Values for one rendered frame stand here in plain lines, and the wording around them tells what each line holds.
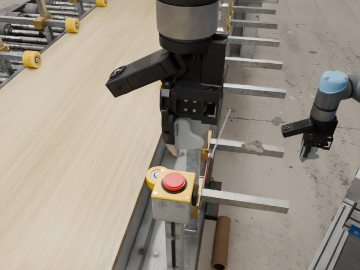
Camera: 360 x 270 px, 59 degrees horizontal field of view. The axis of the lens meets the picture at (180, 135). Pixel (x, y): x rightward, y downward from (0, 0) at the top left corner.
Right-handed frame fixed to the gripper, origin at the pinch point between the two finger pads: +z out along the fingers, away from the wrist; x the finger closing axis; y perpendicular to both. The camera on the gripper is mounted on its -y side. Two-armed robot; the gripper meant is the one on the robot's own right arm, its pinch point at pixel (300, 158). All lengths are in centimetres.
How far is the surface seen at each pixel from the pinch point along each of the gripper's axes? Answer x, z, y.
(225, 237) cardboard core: 11, 75, -22
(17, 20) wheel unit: 78, -13, -161
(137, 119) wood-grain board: 2, -8, -63
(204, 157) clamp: -8.6, -2.4, -35.2
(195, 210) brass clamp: -33.1, -3.3, -34.6
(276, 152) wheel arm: -1.6, -2.8, -9.3
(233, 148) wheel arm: -1.6, -2.3, -25.1
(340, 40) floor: 319, 83, 97
